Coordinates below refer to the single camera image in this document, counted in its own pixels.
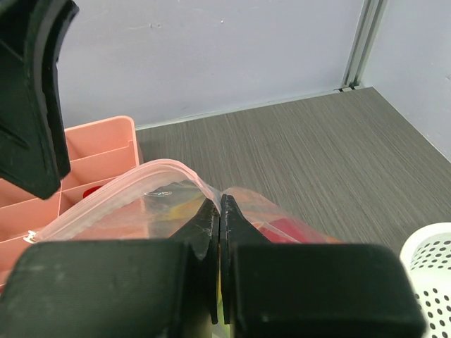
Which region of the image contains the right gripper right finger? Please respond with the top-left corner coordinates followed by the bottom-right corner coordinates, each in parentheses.
top-left (220, 195), bottom-right (426, 337)

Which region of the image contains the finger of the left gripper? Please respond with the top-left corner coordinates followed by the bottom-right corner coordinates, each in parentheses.
top-left (1, 0), bottom-right (79, 199)

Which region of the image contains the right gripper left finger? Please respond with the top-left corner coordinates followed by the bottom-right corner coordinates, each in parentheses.
top-left (1, 200), bottom-right (219, 337)

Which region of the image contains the clear pink zip top bag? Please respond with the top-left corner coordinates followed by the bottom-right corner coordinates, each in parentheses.
top-left (25, 159), bottom-right (336, 244)

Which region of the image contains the red fake apple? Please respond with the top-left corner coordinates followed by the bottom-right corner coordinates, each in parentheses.
top-left (256, 218), bottom-right (307, 244)

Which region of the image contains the red plush fake food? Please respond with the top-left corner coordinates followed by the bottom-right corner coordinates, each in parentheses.
top-left (82, 185), bottom-right (102, 199)

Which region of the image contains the pink divided organizer tray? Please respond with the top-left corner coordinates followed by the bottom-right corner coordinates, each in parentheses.
top-left (1, 115), bottom-right (142, 284)

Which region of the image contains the white perforated plastic basket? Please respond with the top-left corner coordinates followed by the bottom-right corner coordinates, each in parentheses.
top-left (400, 223), bottom-right (451, 338)

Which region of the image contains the left aluminium corner post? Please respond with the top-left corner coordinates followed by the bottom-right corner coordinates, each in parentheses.
top-left (338, 0), bottom-right (387, 92)

